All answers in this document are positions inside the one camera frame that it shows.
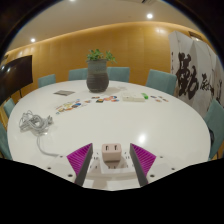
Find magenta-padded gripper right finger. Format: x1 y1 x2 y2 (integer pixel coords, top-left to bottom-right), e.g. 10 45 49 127
129 142 178 187

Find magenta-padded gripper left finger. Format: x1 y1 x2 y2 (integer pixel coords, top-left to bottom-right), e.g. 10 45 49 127
46 142 95 187

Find small pale pink charger block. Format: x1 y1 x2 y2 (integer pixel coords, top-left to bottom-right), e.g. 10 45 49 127
101 142 122 163

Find small colourful stickers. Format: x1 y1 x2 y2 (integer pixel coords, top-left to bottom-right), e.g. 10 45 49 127
149 95 170 103
54 95 120 115

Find flat white box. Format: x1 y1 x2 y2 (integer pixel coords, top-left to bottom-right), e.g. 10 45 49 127
121 92 146 103

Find grey card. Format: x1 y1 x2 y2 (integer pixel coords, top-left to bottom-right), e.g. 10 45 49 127
52 89 76 97

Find black bag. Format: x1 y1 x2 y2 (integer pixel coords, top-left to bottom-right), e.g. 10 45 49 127
207 126 217 158

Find teal chairs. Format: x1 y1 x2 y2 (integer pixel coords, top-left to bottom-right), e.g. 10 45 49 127
0 66 224 162

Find green plant in grey pot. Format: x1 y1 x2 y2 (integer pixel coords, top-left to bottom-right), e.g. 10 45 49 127
85 48 118 94

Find white folding screen with calligraphy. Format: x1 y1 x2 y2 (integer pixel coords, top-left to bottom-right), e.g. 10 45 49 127
167 30 224 118

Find round ceiling lights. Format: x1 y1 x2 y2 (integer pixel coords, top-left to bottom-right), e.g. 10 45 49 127
29 0 155 44

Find bundled white cable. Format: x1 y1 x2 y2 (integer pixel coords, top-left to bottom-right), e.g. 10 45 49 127
18 110 60 158

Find black wall television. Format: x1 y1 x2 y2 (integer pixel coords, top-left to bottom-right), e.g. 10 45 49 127
0 54 35 105

